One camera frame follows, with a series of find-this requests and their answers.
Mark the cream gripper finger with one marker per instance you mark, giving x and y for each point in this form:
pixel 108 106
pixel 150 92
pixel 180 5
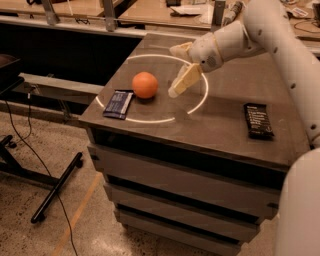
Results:
pixel 181 51
pixel 187 77

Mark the rolled grey tube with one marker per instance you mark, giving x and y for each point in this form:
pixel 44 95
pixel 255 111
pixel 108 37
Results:
pixel 232 13

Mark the black rxbar chocolate wrapper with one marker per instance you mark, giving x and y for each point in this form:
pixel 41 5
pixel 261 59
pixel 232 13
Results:
pixel 257 120

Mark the papers on desk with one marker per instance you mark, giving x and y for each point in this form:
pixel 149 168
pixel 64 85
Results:
pixel 202 12

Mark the black rolling stand base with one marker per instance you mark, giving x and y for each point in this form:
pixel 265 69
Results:
pixel 10 165

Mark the grey metal post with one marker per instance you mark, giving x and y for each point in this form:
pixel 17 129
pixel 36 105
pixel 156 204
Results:
pixel 218 12

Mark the grey drawer cabinet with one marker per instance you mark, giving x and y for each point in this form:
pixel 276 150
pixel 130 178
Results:
pixel 185 168

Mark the wooden background desk right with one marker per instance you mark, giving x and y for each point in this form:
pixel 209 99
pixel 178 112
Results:
pixel 156 12

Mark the orange fruit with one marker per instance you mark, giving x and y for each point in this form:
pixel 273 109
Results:
pixel 144 85

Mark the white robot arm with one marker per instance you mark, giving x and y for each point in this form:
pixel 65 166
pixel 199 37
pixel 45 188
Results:
pixel 265 27

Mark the blue rxbar blueberry wrapper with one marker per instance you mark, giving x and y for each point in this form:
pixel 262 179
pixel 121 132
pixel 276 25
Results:
pixel 118 104

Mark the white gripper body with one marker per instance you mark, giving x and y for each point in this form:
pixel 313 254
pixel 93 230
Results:
pixel 206 52

